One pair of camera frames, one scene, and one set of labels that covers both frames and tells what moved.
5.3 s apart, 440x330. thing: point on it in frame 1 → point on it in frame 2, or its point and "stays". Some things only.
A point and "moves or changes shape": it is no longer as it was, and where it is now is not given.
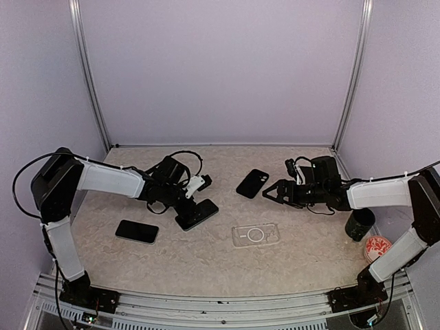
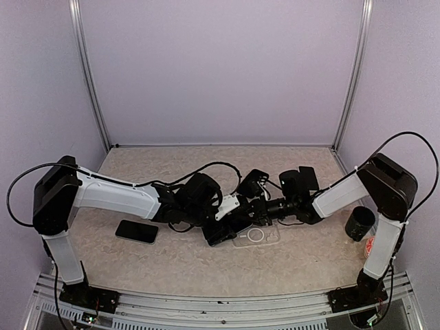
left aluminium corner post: [83, 60] stays
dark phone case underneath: [252, 183] stays
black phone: [201, 211] moves or changes shape
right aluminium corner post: [357, 72] stays
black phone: [137, 232] stays
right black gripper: [282, 185] → [259, 209]
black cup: [359, 223] stays
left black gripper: [183, 212] → [217, 234]
